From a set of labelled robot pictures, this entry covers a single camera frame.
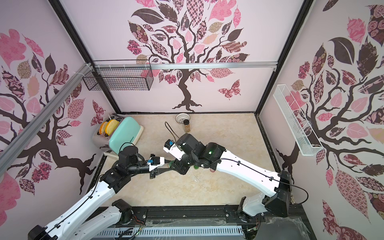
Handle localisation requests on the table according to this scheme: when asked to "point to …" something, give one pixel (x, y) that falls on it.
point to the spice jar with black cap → (187, 126)
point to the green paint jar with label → (170, 164)
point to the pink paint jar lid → (212, 171)
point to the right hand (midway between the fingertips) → (175, 165)
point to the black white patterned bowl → (180, 117)
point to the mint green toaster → (128, 130)
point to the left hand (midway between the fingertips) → (170, 166)
